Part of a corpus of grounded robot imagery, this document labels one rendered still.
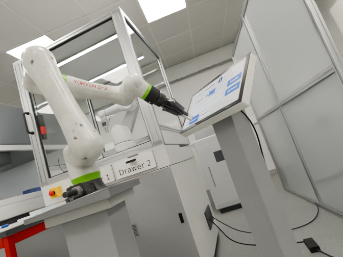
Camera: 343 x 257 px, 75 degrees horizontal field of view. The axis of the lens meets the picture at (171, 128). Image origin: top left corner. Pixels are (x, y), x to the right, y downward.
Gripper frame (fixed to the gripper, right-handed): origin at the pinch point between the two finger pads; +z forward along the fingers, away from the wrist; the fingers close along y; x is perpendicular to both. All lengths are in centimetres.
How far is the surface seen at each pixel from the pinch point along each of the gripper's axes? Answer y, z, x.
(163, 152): 27.9, 4.2, 15.0
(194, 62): 236, 83, -286
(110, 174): 55, -17, 36
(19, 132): 139, -95, 16
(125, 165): 47, -11, 29
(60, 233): 54, -29, 77
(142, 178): 42, 2, 33
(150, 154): 32.7, -2.2, 18.5
